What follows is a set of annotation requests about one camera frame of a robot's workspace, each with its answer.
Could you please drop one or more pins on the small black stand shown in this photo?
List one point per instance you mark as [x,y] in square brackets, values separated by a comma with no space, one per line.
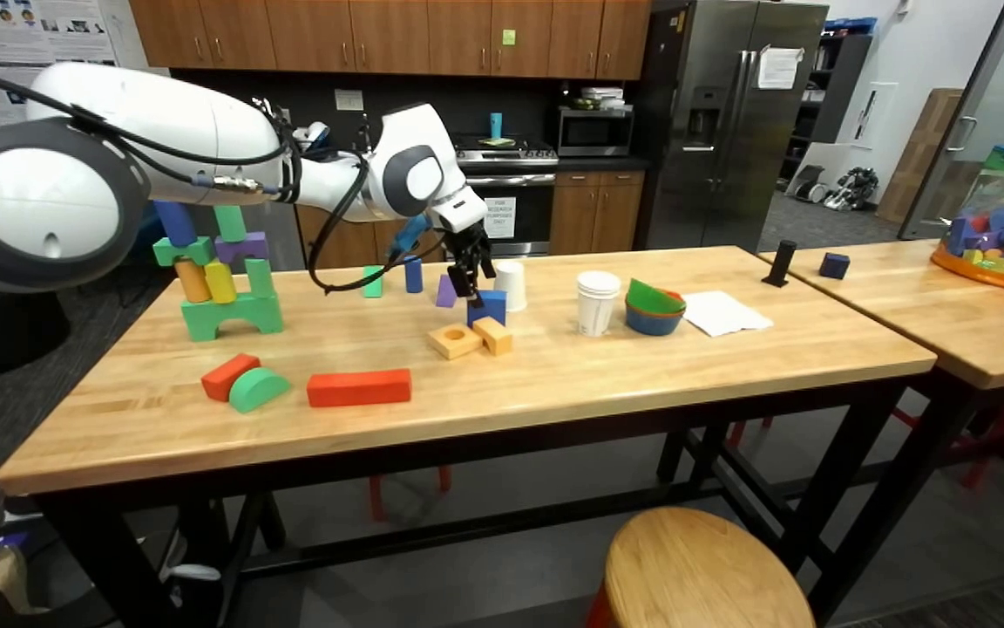
[778,261]

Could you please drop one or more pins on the black white bag pile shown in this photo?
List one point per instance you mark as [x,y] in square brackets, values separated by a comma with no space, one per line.
[836,187]

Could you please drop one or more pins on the green pillar foam block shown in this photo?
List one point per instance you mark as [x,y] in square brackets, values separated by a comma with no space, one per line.
[258,280]

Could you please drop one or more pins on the purple flat foam block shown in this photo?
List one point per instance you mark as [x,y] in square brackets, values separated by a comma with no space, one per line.
[246,249]

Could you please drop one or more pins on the dark blue cube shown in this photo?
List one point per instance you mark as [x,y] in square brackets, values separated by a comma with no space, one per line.
[834,267]

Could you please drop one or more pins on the green upright foam block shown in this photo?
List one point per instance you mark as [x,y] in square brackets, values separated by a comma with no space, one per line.
[231,222]

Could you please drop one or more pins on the tan notched block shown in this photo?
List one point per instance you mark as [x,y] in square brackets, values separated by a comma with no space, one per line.
[492,335]

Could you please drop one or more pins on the tan block with round hole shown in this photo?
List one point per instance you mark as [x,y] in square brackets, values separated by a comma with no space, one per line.
[444,344]

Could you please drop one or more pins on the stacked green blue bowls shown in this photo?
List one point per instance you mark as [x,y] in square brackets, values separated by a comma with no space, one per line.
[653,313]

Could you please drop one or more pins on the glass door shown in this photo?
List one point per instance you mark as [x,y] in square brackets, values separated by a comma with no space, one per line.
[978,70]

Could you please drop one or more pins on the teal cup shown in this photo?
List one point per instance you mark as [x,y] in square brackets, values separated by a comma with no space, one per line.
[497,128]

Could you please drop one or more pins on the yellow pillar foam block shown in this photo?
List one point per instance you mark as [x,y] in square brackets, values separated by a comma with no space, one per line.
[219,285]

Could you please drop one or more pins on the dark bookshelf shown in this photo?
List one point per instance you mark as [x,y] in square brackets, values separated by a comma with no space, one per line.
[836,70]

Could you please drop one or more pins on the orange pillar foam block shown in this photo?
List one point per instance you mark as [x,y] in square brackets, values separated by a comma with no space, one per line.
[194,285]

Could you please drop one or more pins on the clear bin of toy blocks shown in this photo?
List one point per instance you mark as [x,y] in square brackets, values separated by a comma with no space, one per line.
[1000,228]

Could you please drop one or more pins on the green flat foam block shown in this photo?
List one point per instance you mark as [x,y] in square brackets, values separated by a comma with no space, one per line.
[183,251]

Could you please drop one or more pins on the yellow cabinet sticker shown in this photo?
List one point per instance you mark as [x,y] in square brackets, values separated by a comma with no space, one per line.
[505,37]

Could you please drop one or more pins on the long orange-red foam block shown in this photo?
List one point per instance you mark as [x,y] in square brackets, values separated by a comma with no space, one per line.
[360,387]

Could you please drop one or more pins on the short orange-red foam block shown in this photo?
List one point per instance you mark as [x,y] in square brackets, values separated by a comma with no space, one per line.
[227,378]

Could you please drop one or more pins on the white paper note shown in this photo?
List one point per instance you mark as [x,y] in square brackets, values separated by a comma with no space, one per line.
[778,66]

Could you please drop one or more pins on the white dishes stack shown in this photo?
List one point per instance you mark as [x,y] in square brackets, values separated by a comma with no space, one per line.
[605,100]

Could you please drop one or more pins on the wooden table black frame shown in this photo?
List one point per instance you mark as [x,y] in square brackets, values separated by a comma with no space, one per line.
[968,335]
[643,386]

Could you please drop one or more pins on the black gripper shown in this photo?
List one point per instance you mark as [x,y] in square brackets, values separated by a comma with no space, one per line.
[469,246]

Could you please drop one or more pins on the wooden stool orange legs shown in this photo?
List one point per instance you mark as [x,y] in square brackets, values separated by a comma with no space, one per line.
[374,493]
[978,449]
[699,571]

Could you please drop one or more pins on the white wall posters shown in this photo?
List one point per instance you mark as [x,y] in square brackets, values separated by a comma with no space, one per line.
[14,29]

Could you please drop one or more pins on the stainless steel refrigerator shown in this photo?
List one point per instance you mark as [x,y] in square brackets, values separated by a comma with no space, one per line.
[732,151]

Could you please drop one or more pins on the small blue cylinder block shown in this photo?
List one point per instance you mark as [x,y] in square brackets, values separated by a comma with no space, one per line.
[412,278]

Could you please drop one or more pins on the long wooden wall cabinets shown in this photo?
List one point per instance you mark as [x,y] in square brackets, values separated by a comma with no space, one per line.
[292,37]

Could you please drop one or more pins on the white printed notice sheet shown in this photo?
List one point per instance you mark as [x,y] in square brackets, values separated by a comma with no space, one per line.
[500,216]

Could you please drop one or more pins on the black round ottoman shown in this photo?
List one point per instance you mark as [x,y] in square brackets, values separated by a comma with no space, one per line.
[0,325]

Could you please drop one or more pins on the blue upright foam block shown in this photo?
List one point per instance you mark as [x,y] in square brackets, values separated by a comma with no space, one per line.
[176,224]

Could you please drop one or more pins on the white wall outlet plate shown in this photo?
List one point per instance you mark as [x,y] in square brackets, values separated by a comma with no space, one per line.
[346,101]

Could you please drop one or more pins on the green half-round foam block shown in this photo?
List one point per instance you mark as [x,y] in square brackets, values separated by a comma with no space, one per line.
[258,392]

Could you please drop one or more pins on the stainless steel stove oven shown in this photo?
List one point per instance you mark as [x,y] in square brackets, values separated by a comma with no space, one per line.
[530,215]

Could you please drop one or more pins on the brown leaning board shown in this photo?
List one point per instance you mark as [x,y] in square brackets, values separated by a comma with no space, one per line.
[922,151]

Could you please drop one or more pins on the narrow wooden base cabinet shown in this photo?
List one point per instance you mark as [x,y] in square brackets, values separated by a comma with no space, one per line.
[592,209]

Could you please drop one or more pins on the blue foam cube block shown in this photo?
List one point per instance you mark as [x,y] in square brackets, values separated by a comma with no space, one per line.
[490,309]

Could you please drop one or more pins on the black microwave oven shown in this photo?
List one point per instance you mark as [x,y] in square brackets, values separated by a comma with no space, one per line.
[592,130]

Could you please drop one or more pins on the wide wooden base cabinet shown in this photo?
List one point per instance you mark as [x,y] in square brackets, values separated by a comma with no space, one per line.
[346,239]

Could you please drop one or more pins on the white paper napkin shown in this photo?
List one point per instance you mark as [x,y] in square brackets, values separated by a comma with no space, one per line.
[727,315]

